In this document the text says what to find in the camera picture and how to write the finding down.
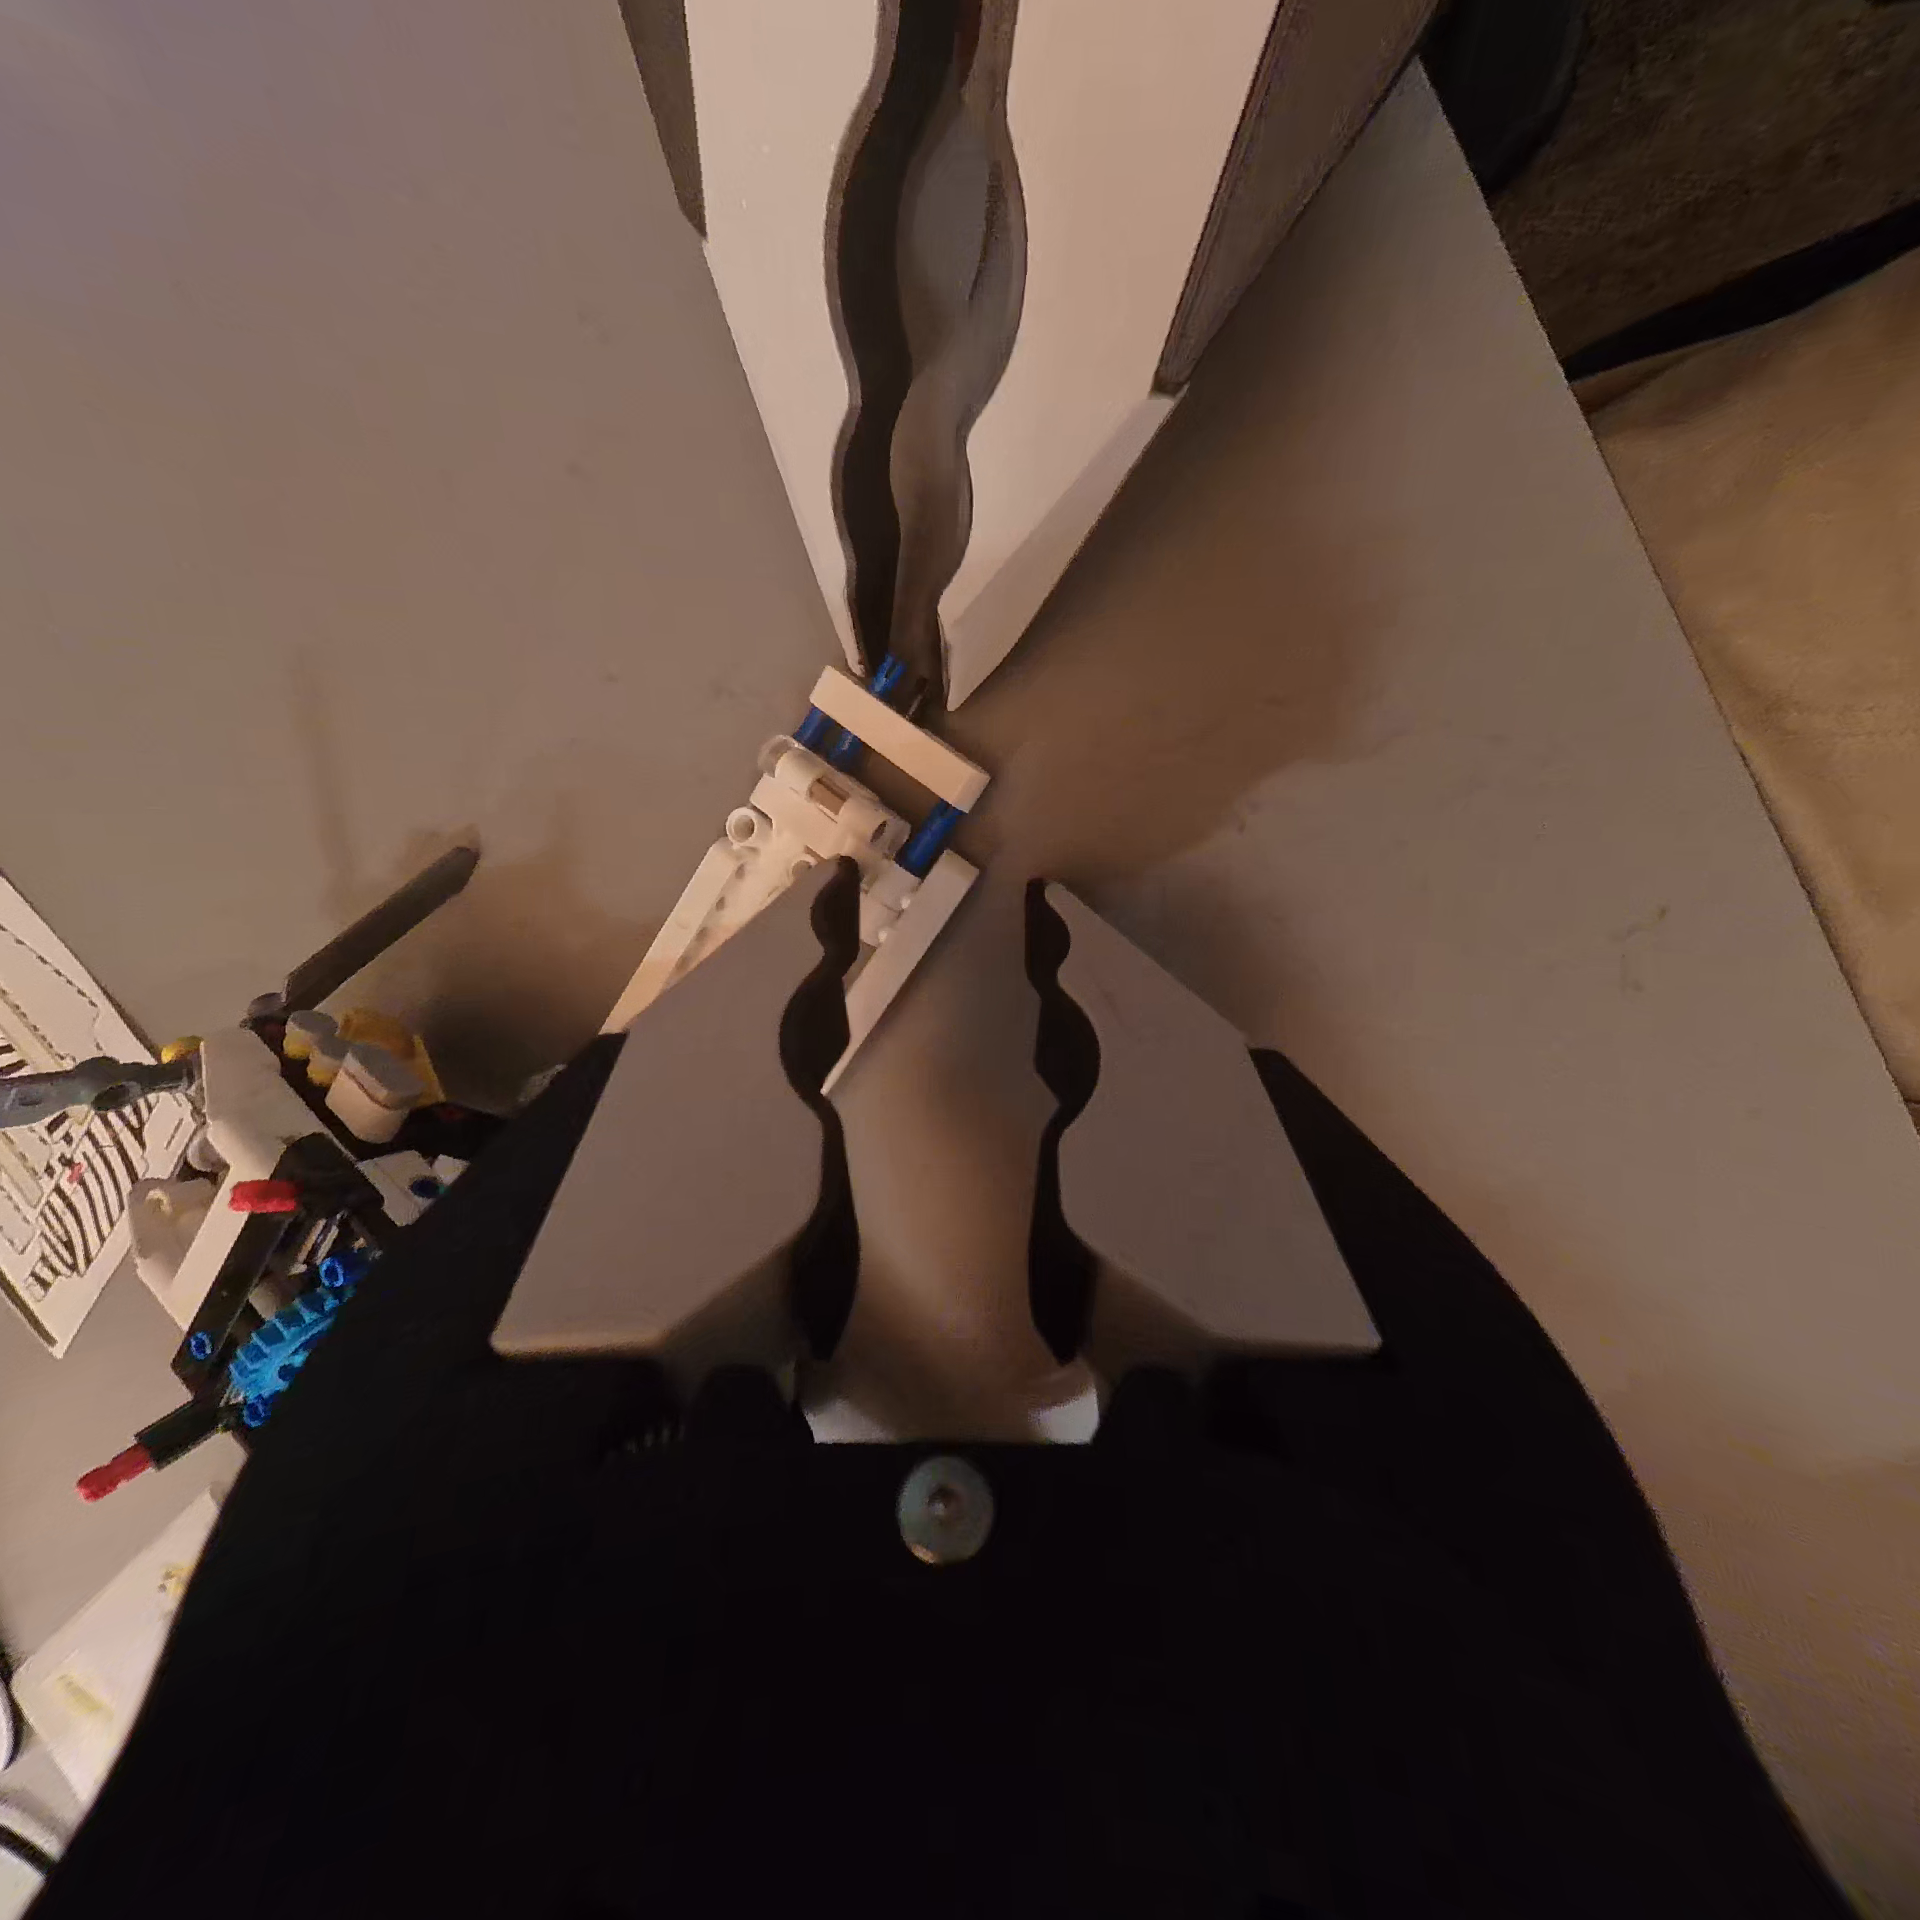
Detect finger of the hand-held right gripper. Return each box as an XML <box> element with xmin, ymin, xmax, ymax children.
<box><xmin>938</xmin><ymin>0</ymin><xmax>1292</xmax><ymax>710</ymax></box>
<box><xmin>681</xmin><ymin>0</ymin><xmax>910</xmax><ymax>680</ymax></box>

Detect person's beige pants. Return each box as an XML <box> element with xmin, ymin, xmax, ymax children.
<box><xmin>1568</xmin><ymin>246</ymin><xmax>1920</xmax><ymax>1113</ymax></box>

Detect zebra striped lego plane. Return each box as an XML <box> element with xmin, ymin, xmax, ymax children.
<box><xmin>0</xmin><ymin>668</ymin><xmax>995</xmax><ymax>1502</ymax></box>

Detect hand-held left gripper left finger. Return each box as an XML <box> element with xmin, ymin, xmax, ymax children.
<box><xmin>491</xmin><ymin>865</ymin><xmax>859</xmax><ymax>1404</ymax></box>

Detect open instruction booklet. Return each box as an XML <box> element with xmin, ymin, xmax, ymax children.
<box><xmin>0</xmin><ymin>1476</ymin><xmax>227</xmax><ymax>1854</ymax></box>

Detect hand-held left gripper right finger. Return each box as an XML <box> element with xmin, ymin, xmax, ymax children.
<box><xmin>1024</xmin><ymin>878</ymin><xmax>1383</xmax><ymax>1404</ymax></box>

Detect zebra sticker sheet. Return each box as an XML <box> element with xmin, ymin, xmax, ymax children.
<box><xmin>0</xmin><ymin>872</ymin><xmax>170</xmax><ymax>1359</ymax></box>

